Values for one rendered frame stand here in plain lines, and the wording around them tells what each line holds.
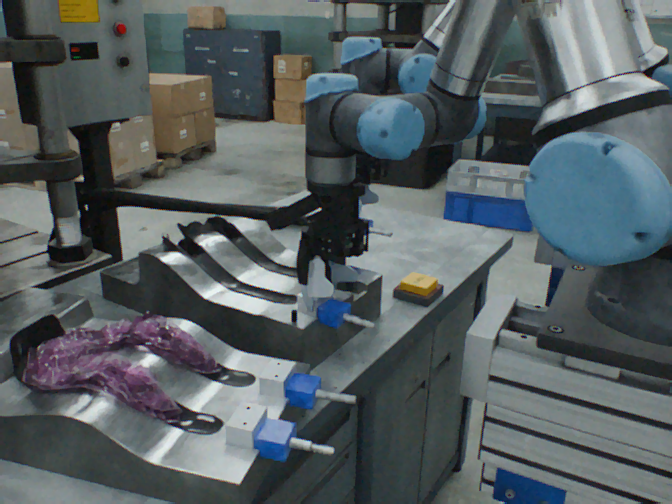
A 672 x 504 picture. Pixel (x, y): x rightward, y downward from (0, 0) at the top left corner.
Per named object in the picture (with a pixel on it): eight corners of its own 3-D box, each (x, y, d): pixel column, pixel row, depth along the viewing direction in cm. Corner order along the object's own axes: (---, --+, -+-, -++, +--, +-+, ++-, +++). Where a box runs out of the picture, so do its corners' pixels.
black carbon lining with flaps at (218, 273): (338, 286, 113) (339, 239, 109) (286, 320, 100) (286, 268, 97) (203, 247, 130) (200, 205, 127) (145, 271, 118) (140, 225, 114)
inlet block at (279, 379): (359, 406, 85) (360, 373, 83) (350, 427, 81) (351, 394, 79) (272, 390, 89) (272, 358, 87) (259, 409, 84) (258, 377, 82)
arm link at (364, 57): (387, 38, 108) (340, 38, 108) (384, 101, 112) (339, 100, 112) (385, 37, 115) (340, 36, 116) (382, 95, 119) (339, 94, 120)
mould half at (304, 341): (380, 316, 117) (384, 251, 112) (302, 378, 97) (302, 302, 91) (195, 258, 142) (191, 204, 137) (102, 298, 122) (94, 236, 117)
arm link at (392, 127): (449, 96, 77) (392, 87, 86) (383, 102, 71) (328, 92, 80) (443, 156, 80) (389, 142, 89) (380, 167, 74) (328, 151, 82)
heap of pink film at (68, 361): (229, 360, 90) (226, 314, 87) (168, 434, 74) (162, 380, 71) (82, 334, 97) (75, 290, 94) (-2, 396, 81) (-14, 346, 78)
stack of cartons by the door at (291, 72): (342, 124, 779) (344, 56, 748) (332, 128, 751) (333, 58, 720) (284, 118, 812) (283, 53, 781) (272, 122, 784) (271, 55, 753)
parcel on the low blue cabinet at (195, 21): (228, 29, 791) (227, 5, 781) (213, 29, 763) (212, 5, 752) (201, 28, 807) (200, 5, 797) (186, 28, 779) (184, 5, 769)
